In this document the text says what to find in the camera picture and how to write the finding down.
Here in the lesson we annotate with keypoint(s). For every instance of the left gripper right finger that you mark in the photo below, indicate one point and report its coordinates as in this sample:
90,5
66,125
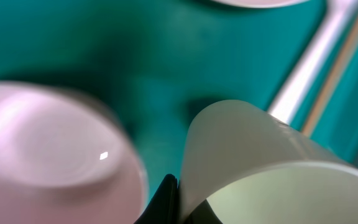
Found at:
203,214

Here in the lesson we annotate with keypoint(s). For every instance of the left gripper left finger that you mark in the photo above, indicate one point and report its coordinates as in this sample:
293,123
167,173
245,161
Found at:
163,207

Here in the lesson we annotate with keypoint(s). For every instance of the teal serving tray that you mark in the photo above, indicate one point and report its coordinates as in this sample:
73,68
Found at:
156,64

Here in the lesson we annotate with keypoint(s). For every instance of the pink bowl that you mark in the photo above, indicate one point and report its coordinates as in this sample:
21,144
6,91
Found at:
65,158

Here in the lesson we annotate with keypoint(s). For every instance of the white round plate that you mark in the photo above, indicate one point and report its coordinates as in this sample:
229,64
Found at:
260,3

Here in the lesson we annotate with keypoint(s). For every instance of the wooden chopstick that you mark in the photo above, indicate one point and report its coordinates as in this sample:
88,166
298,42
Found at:
333,78

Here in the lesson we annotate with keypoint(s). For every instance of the white plastic fork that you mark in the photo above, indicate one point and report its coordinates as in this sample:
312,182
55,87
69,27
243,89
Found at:
296,87

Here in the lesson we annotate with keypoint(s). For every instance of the white cup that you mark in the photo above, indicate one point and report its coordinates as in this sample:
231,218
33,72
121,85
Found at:
251,168

